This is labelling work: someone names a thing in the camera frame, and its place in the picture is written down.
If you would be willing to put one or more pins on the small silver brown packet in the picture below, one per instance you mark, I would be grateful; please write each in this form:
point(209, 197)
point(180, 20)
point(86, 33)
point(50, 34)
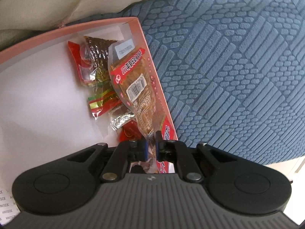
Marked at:
point(119, 116)

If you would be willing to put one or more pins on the blue textured pillow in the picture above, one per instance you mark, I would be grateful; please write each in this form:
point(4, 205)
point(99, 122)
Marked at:
point(232, 72)

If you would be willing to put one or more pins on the dark brown snack packet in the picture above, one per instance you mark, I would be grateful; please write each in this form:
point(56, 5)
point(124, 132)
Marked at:
point(98, 52)

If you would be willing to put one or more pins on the small red clear packet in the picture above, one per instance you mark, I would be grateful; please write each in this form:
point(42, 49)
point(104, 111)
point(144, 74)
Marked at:
point(84, 66)

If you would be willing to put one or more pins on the red white snack packet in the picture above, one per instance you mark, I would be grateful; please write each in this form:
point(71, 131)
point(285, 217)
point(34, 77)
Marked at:
point(163, 127)

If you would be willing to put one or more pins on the clear packet with red strip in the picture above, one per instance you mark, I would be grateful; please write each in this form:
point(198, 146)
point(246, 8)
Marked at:
point(136, 84)

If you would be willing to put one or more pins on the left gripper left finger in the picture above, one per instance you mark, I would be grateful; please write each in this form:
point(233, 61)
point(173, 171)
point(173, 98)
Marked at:
point(124, 154)

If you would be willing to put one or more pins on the red green candy packet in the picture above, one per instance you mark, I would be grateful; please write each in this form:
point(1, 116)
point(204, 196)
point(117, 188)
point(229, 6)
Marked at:
point(103, 102)

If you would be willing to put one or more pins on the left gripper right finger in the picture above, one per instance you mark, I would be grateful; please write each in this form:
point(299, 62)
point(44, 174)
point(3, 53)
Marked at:
point(177, 153)

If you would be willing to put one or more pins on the pink shallow box lid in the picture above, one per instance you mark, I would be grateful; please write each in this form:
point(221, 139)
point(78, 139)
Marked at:
point(44, 110)

